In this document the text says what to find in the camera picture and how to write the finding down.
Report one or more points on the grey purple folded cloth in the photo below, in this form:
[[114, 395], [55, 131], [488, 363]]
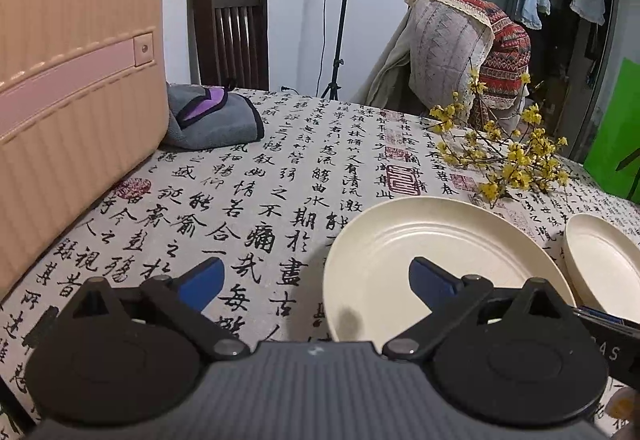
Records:
[[220, 124]]

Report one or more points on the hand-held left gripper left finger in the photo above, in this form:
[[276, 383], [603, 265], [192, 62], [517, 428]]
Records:
[[202, 282]]

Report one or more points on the cream ridged plate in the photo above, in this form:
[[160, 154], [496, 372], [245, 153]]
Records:
[[605, 250], [400, 240]]

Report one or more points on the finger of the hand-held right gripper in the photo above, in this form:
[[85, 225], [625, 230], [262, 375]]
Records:
[[605, 319]]

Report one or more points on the red patterned blanket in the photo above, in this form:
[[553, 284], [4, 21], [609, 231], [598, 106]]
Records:
[[505, 59]]

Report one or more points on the peach ribbed suitcase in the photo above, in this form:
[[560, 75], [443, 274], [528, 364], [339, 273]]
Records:
[[65, 119]]

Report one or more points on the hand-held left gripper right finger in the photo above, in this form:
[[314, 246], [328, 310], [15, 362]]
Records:
[[432, 282]]

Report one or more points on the yellow blossom branches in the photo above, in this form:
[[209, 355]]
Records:
[[515, 159]]

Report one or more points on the green paper bag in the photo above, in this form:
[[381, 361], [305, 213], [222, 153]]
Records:
[[615, 144]]

